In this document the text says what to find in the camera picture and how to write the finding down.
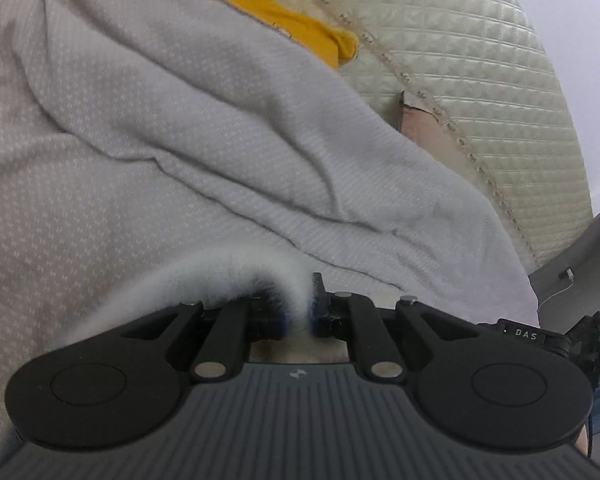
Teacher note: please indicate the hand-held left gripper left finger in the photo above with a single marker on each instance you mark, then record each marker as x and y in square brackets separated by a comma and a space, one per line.
[275, 318]

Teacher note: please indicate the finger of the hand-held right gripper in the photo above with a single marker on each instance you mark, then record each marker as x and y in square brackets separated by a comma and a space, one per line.
[522, 332]

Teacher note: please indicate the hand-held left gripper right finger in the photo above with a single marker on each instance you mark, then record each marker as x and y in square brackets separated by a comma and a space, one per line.
[320, 310]

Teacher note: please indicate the grey bed sheet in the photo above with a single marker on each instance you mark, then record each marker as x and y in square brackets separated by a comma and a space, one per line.
[130, 135]

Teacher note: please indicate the cream quilted mattress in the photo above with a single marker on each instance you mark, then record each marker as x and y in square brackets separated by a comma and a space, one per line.
[480, 85]

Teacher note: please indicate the yellow cloth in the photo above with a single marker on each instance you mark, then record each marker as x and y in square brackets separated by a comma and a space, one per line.
[280, 15]

